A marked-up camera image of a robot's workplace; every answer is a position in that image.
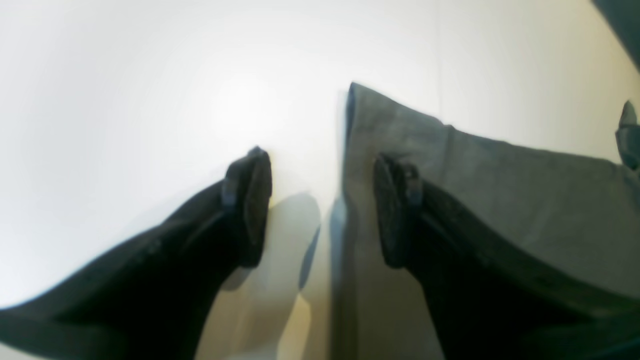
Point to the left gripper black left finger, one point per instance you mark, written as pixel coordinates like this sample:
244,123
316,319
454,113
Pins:
149,297

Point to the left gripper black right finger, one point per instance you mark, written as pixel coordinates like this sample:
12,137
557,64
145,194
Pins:
489,300

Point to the grey green T-shirt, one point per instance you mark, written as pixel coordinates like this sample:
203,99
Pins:
580,215

